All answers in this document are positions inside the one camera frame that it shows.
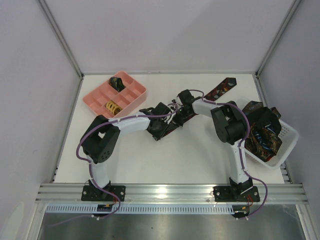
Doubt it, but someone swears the aluminium frame post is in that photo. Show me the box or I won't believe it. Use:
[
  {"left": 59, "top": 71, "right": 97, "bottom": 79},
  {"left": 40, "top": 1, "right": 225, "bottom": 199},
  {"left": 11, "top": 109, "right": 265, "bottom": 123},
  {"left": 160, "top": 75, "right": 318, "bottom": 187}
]
[
  {"left": 34, "top": 0, "right": 84, "bottom": 80},
  {"left": 254, "top": 0, "right": 302, "bottom": 76}
]

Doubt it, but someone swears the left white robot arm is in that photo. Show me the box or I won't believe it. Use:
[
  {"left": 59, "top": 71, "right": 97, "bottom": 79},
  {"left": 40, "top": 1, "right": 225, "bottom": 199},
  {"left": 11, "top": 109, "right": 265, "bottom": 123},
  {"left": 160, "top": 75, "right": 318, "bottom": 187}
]
[{"left": 76, "top": 102, "right": 178, "bottom": 202}]

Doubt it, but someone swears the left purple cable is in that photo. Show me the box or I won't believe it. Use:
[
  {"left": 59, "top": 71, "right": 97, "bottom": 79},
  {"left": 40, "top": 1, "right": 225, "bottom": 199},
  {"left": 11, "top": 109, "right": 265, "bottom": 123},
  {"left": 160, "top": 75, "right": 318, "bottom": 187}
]
[{"left": 47, "top": 102, "right": 180, "bottom": 227}]

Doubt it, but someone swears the left aluminium frame post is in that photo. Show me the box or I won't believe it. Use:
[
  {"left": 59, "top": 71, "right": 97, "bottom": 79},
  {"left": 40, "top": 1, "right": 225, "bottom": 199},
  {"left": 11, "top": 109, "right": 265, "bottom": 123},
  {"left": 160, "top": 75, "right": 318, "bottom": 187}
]
[{"left": 34, "top": 0, "right": 84, "bottom": 80}]

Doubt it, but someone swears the aluminium front rail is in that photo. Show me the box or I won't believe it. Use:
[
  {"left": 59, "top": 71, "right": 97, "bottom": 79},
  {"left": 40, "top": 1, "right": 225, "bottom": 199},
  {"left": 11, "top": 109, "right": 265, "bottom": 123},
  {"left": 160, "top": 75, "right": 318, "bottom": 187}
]
[{"left": 35, "top": 183, "right": 309, "bottom": 205}]

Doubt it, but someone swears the right aluminium frame post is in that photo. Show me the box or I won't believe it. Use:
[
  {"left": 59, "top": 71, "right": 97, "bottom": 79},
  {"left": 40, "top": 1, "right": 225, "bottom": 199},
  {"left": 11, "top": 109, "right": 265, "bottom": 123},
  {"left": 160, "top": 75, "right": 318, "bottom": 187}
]
[{"left": 254, "top": 0, "right": 302, "bottom": 76}]

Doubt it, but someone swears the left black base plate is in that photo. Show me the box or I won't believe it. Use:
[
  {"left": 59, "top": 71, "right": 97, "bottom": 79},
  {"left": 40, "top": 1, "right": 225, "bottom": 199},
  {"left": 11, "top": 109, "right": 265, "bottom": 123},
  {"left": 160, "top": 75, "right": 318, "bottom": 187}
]
[{"left": 81, "top": 185, "right": 126, "bottom": 202}]

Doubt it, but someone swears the rolled yellow patterned tie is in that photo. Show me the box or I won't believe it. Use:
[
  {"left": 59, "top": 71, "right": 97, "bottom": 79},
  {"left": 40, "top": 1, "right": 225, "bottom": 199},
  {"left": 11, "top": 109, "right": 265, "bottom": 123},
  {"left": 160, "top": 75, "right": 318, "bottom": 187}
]
[{"left": 105, "top": 100, "right": 123, "bottom": 116}]

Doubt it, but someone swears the pile of dark ties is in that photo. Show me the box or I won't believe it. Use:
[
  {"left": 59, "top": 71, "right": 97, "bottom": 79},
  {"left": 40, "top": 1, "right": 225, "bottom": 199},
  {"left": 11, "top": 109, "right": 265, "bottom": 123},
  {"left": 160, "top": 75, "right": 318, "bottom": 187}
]
[{"left": 242, "top": 101, "right": 283, "bottom": 163}]

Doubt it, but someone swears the white plastic basket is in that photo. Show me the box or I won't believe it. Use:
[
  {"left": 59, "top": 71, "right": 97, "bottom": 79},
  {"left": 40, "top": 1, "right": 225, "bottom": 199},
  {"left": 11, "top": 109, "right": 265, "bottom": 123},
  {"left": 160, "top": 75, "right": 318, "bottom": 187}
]
[{"left": 234, "top": 97, "right": 300, "bottom": 170}]

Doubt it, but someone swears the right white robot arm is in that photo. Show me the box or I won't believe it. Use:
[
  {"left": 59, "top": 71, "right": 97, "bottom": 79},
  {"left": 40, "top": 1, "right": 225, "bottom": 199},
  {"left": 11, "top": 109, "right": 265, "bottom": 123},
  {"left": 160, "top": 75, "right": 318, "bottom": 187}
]
[{"left": 174, "top": 89, "right": 254, "bottom": 202}]

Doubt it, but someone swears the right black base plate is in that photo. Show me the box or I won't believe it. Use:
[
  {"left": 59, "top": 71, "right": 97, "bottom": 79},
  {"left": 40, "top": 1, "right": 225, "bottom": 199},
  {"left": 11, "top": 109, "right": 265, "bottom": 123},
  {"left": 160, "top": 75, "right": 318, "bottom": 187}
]
[{"left": 213, "top": 185, "right": 261, "bottom": 203}]

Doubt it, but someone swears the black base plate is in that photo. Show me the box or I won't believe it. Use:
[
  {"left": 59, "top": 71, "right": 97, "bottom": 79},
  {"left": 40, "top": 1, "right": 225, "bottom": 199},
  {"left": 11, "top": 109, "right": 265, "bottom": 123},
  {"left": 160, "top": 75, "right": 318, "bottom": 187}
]
[
  {"left": 213, "top": 185, "right": 261, "bottom": 203},
  {"left": 81, "top": 185, "right": 126, "bottom": 202}
]

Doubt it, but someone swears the pink compartment organizer tray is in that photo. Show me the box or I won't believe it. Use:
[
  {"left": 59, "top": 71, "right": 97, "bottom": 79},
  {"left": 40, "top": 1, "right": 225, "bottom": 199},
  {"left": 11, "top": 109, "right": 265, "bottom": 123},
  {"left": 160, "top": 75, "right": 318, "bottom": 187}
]
[{"left": 82, "top": 71, "right": 147, "bottom": 124}]

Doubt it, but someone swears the rolled black yellow tie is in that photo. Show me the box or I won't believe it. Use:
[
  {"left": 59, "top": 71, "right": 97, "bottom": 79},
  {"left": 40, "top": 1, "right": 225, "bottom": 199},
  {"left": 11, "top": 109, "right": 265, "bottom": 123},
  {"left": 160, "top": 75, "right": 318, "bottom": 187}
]
[{"left": 109, "top": 76, "right": 126, "bottom": 92}]

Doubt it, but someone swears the white slotted cable duct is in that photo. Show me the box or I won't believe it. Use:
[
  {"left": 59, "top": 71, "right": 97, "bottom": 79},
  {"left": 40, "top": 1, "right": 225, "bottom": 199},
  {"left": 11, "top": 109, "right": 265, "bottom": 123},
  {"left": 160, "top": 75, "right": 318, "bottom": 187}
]
[{"left": 46, "top": 203, "right": 234, "bottom": 215}]

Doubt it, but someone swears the dark red patterned tie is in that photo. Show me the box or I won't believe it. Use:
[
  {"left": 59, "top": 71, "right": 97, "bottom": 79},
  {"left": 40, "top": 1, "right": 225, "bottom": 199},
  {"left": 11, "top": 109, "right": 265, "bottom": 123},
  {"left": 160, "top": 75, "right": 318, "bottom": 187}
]
[{"left": 162, "top": 77, "right": 237, "bottom": 138}]

